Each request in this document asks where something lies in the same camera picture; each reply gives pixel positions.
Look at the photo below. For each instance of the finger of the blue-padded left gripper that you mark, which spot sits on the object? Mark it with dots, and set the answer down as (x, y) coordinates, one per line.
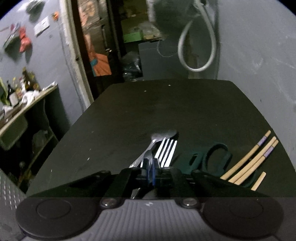
(130, 183)

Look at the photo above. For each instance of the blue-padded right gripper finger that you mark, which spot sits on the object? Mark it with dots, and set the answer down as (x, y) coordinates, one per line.
(169, 183)

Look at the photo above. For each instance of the silver fork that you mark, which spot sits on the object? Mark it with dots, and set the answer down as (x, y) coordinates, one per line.
(165, 152)

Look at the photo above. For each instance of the silver spoon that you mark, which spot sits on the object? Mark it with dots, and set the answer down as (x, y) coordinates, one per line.
(155, 137)

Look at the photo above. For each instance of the wooden chopstick plain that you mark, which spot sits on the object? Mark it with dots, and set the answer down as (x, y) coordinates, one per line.
(258, 181)

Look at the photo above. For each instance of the blue handled peeler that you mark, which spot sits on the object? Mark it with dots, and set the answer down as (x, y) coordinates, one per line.
(148, 165)

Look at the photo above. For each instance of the wooden chopstick purple band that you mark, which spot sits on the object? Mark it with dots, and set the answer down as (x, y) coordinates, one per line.
(230, 172)

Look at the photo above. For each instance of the white perforated utensil basket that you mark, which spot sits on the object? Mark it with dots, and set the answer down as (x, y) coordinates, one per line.
(11, 197)

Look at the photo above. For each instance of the kitchen counter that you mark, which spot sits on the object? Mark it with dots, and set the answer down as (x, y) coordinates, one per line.
(23, 110)

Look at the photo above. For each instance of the white cloth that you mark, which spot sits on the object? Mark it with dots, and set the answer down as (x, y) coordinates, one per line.
(29, 97)

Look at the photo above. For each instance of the brown tall bottle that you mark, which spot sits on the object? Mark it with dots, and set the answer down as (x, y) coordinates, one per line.
(30, 85)

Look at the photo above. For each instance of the dark glass bottle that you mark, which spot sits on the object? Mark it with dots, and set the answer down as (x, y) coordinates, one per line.
(12, 96)

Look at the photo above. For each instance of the green box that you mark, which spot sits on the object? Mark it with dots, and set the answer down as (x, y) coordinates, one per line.
(133, 37)

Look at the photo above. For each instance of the grey plastic bag hanging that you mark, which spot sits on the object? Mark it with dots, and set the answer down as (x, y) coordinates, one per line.
(170, 17)

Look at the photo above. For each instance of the red plastic bag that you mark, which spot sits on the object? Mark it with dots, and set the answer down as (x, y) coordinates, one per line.
(25, 40)

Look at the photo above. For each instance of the black handled scissors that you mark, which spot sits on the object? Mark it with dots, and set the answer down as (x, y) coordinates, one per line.
(213, 160)

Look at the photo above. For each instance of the door frame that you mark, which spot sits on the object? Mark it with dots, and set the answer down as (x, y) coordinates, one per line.
(76, 63)

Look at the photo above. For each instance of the white wall switch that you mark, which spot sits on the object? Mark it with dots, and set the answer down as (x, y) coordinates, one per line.
(41, 26)

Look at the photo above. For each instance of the wall rack shelf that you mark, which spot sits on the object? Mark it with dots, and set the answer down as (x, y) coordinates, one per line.
(14, 35)

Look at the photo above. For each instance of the orange wall plug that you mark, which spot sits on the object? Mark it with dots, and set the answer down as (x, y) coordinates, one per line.
(55, 15)

